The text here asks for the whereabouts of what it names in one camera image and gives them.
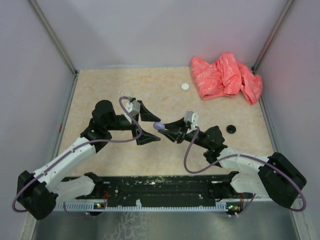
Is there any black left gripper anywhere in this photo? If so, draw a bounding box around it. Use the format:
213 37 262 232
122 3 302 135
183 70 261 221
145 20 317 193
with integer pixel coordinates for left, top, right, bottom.
105 101 161 145

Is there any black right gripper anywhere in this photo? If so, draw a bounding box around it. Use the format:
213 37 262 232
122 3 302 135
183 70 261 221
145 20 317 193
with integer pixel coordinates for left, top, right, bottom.
159 117 211 149

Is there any purple charging case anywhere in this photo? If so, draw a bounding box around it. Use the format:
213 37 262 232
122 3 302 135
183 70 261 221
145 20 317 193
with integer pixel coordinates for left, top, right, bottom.
153 122 166 131

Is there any black round charging case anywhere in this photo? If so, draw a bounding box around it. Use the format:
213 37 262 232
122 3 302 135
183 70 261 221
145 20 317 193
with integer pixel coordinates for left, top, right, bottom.
226 124 237 134

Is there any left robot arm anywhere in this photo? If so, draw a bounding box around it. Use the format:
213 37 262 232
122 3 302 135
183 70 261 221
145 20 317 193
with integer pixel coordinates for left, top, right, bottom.
11 96 161 220

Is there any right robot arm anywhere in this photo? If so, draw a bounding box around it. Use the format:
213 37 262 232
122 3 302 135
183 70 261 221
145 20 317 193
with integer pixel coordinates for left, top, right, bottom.
153 119 307 212

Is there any white round charging case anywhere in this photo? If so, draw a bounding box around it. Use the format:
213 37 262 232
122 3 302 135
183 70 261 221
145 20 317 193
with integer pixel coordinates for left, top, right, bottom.
181 83 190 91

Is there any pink plastic bag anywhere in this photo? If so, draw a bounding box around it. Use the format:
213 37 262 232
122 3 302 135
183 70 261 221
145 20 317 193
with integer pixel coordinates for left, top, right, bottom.
190 52 263 105

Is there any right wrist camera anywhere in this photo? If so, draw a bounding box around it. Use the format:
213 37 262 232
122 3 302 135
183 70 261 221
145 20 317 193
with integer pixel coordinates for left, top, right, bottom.
183 111 199 125

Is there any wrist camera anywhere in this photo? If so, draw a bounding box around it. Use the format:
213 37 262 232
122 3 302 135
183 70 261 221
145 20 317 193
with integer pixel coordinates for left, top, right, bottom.
125 100 141 117
183 111 199 125

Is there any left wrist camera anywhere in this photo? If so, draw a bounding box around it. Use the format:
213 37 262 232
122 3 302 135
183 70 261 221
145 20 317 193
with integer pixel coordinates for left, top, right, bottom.
125 100 141 117

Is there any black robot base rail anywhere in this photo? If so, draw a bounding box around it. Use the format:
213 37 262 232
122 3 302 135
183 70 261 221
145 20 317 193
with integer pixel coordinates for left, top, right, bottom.
74 171 253 208

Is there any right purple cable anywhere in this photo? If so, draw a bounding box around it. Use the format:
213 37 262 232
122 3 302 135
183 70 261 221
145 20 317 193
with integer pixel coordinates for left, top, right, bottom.
183 126 308 213

